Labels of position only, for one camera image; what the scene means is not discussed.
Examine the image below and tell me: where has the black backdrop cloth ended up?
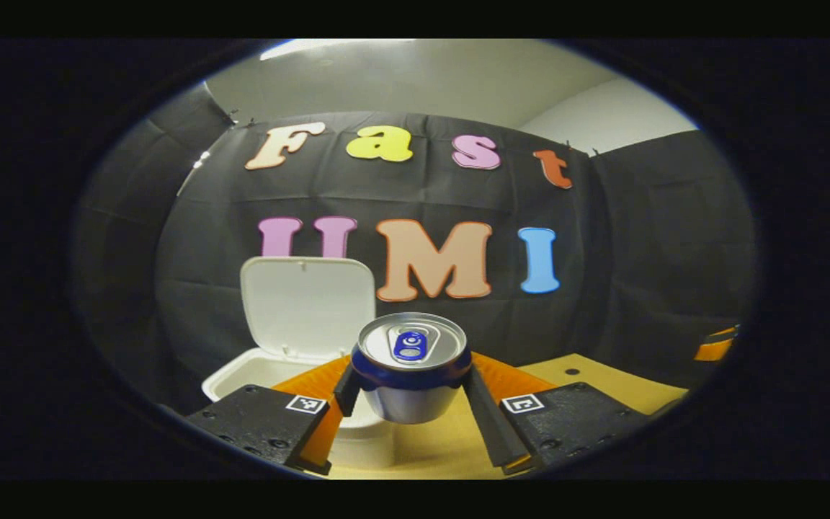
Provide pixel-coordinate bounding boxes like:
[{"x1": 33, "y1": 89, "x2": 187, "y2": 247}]
[{"x1": 69, "y1": 81, "x2": 760, "y2": 415}]

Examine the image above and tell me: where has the white desktop garbage bin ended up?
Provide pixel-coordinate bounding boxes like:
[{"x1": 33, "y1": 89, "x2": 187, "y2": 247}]
[{"x1": 201, "y1": 255, "x2": 396, "y2": 471}]

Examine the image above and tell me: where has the blue silver pop can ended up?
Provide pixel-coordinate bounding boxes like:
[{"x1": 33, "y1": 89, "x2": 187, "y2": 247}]
[{"x1": 350, "y1": 311, "x2": 473, "y2": 425}]

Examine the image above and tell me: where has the ceiling light panel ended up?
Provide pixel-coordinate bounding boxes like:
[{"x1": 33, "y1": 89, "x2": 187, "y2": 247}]
[{"x1": 260, "y1": 39, "x2": 416, "y2": 61}]

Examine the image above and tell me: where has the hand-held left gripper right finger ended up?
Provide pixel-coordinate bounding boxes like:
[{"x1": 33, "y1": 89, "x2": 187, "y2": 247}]
[{"x1": 460, "y1": 351, "x2": 652, "y2": 476}]

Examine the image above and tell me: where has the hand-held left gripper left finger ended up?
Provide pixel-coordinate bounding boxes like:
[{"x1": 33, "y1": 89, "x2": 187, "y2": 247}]
[{"x1": 183, "y1": 353, "x2": 363, "y2": 476}]

